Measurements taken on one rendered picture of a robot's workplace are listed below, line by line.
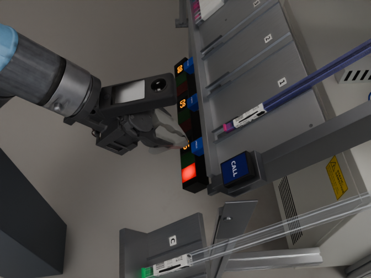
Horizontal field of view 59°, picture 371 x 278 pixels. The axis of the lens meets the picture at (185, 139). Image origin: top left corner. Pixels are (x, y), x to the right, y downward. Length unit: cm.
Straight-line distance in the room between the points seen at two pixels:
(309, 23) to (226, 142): 58
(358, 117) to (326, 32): 62
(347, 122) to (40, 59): 40
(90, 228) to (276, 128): 96
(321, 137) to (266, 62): 20
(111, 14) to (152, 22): 26
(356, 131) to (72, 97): 38
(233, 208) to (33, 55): 35
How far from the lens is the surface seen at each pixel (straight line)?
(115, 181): 139
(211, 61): 71
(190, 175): 63
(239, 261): 93
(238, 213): 54
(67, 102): 47
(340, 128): 47
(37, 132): 164
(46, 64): 46
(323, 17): 111
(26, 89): 46
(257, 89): 59
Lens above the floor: 121
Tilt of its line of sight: 56 degrees down
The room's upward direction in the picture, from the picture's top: straight up
